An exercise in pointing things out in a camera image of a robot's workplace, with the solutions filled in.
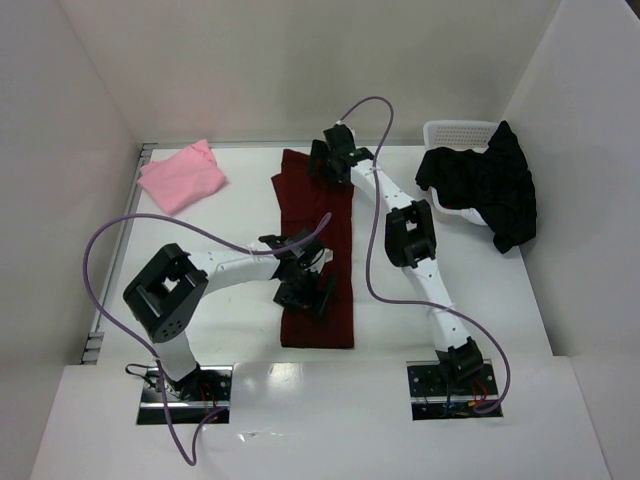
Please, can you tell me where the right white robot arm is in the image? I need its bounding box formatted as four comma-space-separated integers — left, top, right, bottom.
308, 122, 484, 392

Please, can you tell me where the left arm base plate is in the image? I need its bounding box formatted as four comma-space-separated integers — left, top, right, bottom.
136, 363, 235, 426

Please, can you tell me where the dark red t shirt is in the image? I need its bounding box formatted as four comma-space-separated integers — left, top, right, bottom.
272, 149, 355, 349

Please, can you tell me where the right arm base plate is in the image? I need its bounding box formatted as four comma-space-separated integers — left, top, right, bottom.
406, 360, 503, 421

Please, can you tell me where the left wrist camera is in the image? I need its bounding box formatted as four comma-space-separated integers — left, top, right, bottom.
321, 248, 333, 263

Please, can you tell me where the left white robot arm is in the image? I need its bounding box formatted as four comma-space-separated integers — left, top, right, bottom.
123, 229, 336, 399

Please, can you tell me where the pink folded t shirt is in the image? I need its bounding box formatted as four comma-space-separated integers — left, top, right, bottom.
137, 139, 226, 215

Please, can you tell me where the white plastic basket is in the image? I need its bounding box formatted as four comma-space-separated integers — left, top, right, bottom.
423, 120, 499, 227

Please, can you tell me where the black t shirt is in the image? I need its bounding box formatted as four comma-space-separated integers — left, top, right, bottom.
416, 120, 537, 254

